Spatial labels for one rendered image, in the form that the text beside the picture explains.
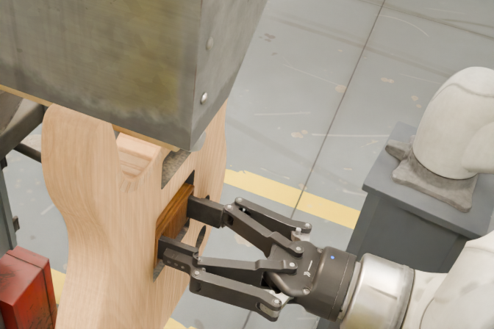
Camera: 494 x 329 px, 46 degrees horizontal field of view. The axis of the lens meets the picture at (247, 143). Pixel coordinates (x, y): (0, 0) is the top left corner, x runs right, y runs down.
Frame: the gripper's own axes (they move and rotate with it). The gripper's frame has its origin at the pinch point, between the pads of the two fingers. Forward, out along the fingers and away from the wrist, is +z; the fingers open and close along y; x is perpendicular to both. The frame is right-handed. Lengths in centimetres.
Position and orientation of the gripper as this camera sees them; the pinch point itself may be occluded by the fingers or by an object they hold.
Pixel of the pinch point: (177, 226)
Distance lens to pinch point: 67.7
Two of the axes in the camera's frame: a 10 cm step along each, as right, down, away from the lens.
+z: -9.3, -3.1, 1.9
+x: 1.5, -8.0, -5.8
